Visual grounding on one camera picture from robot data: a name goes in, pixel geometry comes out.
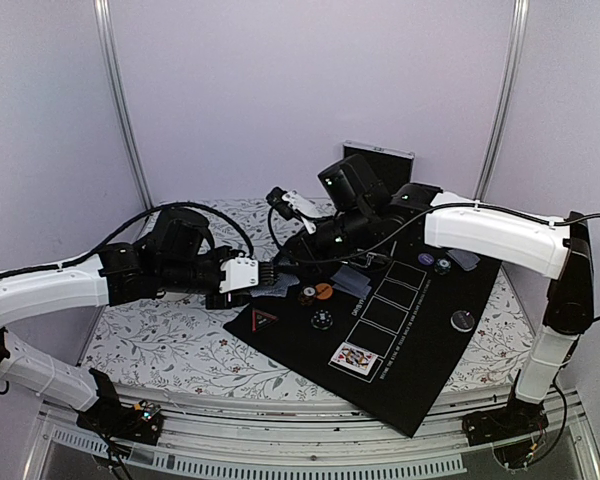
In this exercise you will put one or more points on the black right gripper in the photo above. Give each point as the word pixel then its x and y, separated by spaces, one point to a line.
pixel 301 247

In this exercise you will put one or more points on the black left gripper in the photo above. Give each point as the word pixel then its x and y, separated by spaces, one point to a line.
pixel 233 301

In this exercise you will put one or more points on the purple small blind button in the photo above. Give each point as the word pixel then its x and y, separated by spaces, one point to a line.
pixel 426 259

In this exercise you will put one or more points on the dealt blue card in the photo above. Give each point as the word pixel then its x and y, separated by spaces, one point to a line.
pixel 468 261
pixel 346 272
pixel 357 290

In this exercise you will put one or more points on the orange big blind button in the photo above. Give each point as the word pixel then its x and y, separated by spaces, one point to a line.
pixel 324 291

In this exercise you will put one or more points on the green blue chip stack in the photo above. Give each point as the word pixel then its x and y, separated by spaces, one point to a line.
pixel 442 266

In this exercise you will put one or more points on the orange black chip stack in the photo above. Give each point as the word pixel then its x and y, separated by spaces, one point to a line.
pixel 307 295

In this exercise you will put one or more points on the blue playing card deck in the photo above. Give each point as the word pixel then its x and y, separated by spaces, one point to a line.
pixel 279 288

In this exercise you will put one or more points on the black and green chip stack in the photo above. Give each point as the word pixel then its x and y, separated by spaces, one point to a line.
pixel 322 320

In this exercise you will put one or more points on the face up queen card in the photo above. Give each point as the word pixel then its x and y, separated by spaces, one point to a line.
pixel 354 358

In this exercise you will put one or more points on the black white dealer button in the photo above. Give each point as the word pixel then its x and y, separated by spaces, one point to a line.
pixel 463 321

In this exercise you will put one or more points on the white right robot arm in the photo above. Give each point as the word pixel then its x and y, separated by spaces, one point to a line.
pixel 556 248

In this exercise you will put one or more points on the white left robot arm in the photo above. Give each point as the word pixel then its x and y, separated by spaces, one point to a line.
pixel 109 275

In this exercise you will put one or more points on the cream cylindrical cup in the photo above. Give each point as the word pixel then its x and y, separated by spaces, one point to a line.
pixel 176 296

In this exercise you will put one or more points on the aluminium poker chip case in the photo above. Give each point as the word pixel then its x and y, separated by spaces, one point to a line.
pixel 393 167

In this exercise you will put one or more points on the triangular all in button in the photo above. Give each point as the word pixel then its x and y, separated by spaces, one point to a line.
pixel 261 320

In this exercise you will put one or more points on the black poker table mat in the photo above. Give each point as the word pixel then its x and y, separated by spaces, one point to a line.
pixel 405 320

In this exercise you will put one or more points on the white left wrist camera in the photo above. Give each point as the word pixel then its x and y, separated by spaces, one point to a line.
pixel 237 274

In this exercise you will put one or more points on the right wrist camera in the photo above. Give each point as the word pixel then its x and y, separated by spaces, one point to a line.
pixel 291 205

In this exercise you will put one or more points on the front aluminium rail base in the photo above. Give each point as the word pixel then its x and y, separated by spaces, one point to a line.
pixel 212 437

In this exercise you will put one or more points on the right aluminium frame post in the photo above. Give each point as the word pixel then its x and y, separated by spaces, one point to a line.
pixel 517 33

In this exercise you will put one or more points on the aluminium frame post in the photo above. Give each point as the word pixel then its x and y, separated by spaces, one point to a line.
pixel 517 33
pixel 104 25

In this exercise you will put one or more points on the left aluminium frame post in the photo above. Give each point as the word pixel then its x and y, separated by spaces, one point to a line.
pixel 104 25

